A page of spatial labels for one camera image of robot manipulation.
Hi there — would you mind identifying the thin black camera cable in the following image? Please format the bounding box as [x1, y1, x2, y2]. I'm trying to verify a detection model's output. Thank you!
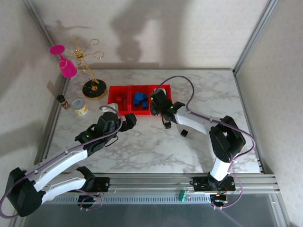
[103, 133, 119, 148]

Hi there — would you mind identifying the aluminium frame post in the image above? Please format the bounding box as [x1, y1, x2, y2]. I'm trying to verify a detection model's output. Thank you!
[22, 0, 71, 82]
[232, 0, 277, 76]

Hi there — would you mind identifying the slotted grey cable duct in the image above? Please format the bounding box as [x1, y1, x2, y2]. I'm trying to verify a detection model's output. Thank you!
[45, 194, 212, 205]

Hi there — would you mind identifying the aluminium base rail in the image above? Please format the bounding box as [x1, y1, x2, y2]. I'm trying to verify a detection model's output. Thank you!
[42, 174, 278, 196]

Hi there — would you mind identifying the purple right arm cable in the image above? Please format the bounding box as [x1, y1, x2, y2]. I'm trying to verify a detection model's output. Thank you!
[159, 75, 258, 210]

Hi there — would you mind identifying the pink plastic wine glass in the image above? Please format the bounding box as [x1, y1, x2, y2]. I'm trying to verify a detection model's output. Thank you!
[49, 44, 78, 79]

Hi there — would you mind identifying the aluminium frame rail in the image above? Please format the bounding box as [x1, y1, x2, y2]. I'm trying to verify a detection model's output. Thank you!
[34, 79, 71, 166]
[233, 70, 266, 175]

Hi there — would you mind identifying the dark spice bottle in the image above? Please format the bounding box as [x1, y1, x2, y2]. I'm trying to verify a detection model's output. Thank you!
[56, 94, 71, 110]

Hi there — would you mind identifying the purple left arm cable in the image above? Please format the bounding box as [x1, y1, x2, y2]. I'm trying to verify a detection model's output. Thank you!
[0, 103, 124, 218]

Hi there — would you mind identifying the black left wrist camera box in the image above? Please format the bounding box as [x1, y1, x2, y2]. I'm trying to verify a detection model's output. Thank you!
[120, 113, 137, 132]

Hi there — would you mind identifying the red plastic bin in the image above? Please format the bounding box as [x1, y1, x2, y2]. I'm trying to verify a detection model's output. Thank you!
[107, 85, 132, 113]
[149, 84, 172, 103]
[129, 85, 152, 117]

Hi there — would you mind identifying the green terminal connector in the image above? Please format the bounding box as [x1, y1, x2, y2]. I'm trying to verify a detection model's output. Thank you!
[178, 189, 188, 203]

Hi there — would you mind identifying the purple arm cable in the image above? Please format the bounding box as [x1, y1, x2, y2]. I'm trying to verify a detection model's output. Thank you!
[159, 75, 258, 210]
[0, 103, 124, 218]

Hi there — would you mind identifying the pineapple label tin can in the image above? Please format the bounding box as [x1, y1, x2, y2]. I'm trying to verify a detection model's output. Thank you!
[71, 99, 88, 116]

